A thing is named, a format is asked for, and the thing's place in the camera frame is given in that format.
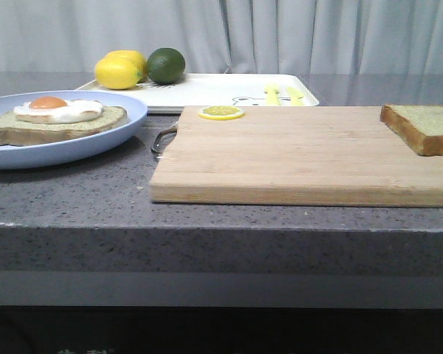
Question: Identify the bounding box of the bread slice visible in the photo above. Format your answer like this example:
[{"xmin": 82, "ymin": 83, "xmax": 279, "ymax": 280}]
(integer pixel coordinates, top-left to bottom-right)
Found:
[
  {"xmin": 0, "ymin": 106, "xmax": 128, "ymax": 146},
  {"xmin": 380, "ymin": 104, "xmax": 443, "ymax": 156}
]

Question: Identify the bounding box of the lemon slice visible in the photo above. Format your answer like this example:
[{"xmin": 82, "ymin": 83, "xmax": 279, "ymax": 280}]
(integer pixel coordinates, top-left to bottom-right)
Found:
[{"xmin": 198, "ymin": 105, "xmax": 244, "ymax": 120}]

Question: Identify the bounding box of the rear yellow lemon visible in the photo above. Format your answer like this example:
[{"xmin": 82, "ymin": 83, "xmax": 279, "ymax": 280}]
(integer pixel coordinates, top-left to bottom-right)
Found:
[{"xmin": 104, "ymin": 49, "xmax": 147, "ymax": 83}]

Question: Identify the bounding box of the yellow lemon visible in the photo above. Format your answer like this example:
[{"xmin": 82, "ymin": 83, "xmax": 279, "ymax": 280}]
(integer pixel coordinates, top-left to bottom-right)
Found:
[
  {"xmin": 104, "ymin": 49, "xmax": 147, "ymax": 83},
  {"xmin": 94, "ymin": 57, "xmax": 142, "ymax": 90}
]

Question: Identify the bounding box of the front yellow lemon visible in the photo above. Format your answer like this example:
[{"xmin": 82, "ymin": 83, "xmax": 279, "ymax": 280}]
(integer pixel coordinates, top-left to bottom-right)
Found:
[{"xmin": 94, "ymin": 57, "xmax": 142, "ymax": 90}]

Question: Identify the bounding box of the white plastic tray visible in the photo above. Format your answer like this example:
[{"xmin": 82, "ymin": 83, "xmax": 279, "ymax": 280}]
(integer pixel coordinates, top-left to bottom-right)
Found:
[{"xmin": 75, "ymin": 73, "xmax": 320, "ymax": 115}]

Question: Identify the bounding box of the white curtain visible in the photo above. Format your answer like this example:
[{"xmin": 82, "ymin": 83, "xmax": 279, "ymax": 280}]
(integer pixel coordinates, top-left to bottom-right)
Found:
[{"xmin": 0, "ymin": 1, "xmax": 443, "ymax": 74}]

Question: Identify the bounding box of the light blue round plate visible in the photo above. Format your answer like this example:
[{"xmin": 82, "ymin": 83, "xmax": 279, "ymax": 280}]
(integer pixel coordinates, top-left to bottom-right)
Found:
[{"xmin": 0, "ymin": 90, "xmax": 148, "ymax": 170}]

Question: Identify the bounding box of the yellow plastic knife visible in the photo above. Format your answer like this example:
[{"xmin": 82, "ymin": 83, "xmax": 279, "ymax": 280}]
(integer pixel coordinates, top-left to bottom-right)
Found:
[{"xmin": 286, "ymin": 87, "xmax": 304, "ymax": 106}]

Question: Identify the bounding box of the fried egg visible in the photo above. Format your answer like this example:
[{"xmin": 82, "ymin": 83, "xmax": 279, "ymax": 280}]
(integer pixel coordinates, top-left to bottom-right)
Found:
[{"xmin": 13, "ymin": 96, "xmax": 103, "ymax": 124}]

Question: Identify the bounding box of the metal cutting board handle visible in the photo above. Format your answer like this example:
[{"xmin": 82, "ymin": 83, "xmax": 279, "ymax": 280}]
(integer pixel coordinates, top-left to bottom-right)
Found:
[{"xmin": 151, "ymin": 123, "xmax": 178, "ymax": 160}]

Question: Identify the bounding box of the yellow plastic fork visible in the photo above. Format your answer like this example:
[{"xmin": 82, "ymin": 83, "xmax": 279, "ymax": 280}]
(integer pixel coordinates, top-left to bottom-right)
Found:
[{"xmin": 264, "ymin": 83, "xmax": 281, "ymax": 106}]

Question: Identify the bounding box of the wooden cutting board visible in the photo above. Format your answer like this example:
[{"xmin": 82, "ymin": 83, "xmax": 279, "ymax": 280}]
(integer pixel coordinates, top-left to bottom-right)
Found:
[{"xmin": 150, "ymin": 106, "xmax": 443, "ymax": 207}]

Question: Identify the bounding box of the green lime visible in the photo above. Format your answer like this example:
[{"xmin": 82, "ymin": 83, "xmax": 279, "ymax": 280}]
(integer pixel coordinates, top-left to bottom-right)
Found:
[{"xmin": 146, "ymin": 47, "xmax": 186, "ymax": 85}]

